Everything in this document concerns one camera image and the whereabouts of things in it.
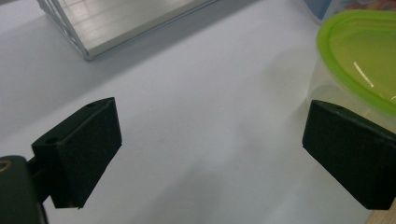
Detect light grey table mat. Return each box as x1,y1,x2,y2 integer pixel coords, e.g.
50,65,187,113
0,0,396,224

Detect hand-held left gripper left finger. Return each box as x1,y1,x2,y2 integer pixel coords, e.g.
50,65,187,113
31,96,123,209

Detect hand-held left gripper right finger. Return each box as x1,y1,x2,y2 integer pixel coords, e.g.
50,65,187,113
302,99,396,211

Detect yellow-green plastic bowl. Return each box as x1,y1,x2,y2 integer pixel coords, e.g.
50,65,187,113
306,8,396,134

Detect white wire shelf rack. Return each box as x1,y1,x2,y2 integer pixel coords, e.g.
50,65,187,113
36,0,219,62

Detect clear box with blue lid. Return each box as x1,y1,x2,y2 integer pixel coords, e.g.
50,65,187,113
303,0,396,25

